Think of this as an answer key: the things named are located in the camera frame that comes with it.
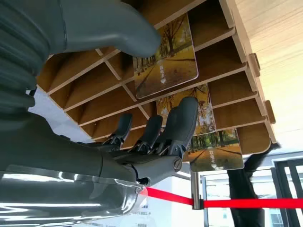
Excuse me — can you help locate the chrome stanchion post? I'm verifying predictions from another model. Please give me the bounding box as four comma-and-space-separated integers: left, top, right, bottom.
190, 170, 204, 210

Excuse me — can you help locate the red barrier belt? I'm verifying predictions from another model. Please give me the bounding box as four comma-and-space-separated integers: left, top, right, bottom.
203, 198, 303, 210
145, 187, 194, 207

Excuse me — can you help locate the person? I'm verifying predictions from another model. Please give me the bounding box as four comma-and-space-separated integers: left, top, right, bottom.
227, 142, 283, 227

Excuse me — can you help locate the wooden card organizer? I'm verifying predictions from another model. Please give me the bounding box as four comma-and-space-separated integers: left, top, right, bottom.
36, 0, 277, 157

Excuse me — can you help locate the dark window frame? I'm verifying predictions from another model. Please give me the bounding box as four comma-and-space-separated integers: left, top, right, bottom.
271, 158, 303, 227

